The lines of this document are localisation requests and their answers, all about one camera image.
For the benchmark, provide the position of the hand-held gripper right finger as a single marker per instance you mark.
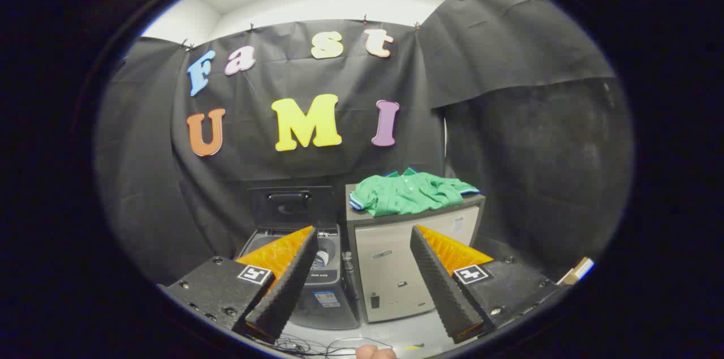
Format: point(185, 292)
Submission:
point(441, 285)

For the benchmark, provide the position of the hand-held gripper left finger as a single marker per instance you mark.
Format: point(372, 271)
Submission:
point(288, 291)

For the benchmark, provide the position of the dark grey washing machine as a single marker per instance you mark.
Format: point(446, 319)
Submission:
point(331, 285)

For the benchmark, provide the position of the green polo shirt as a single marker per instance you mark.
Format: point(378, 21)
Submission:
point(413, 195)

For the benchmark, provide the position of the small grey cabinet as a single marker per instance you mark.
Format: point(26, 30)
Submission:
point(390, 268)

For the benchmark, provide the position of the black backdrop cloth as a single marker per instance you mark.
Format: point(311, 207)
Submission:
point(254, 169)

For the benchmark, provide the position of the cardboard box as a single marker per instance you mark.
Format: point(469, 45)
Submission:
point(574, 272)

